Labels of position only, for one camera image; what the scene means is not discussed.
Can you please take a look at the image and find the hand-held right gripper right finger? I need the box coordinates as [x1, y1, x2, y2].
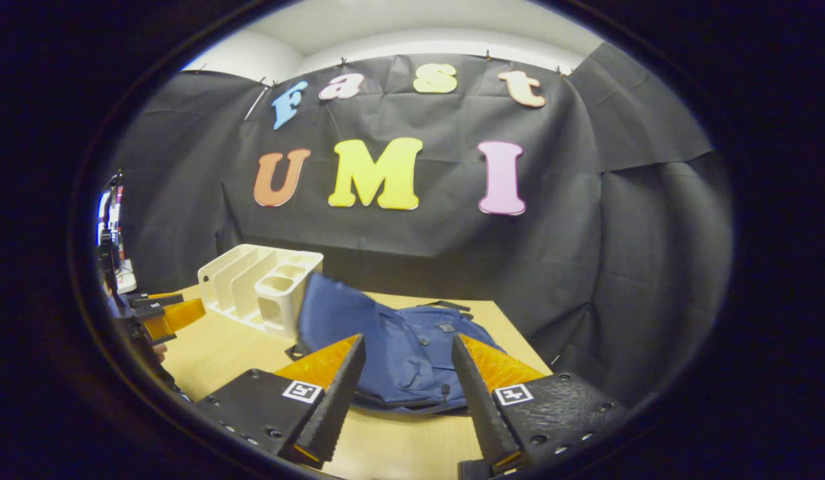
[450, 333, 630, 477]

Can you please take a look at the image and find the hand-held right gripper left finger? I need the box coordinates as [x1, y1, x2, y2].
[195, 333, 366, 465]

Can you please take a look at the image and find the white plastic bookshelf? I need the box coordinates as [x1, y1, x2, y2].
[197, 243, 324, 339]

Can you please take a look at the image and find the blue schoolbag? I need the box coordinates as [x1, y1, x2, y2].
[285, 272, 503, 415]

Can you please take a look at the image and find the computer monitor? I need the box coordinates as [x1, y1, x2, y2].
[96, 185, 125, 247]

